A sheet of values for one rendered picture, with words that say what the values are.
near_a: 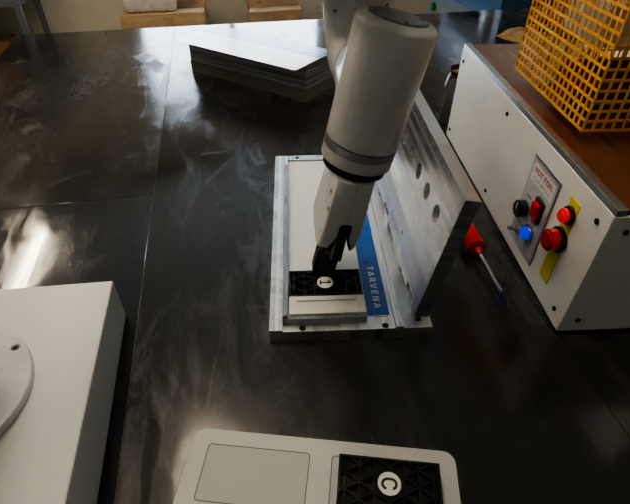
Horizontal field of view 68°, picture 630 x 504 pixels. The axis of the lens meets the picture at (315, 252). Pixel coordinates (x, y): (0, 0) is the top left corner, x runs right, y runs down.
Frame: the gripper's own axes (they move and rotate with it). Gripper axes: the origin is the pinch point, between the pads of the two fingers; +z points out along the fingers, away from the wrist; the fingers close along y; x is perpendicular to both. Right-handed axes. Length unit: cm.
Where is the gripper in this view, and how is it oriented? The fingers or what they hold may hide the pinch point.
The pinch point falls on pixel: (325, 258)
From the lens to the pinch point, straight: 65.0
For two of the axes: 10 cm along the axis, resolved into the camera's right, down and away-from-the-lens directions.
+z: -2.1, 7.5, 6.3
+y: 0.5, 6.5, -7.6
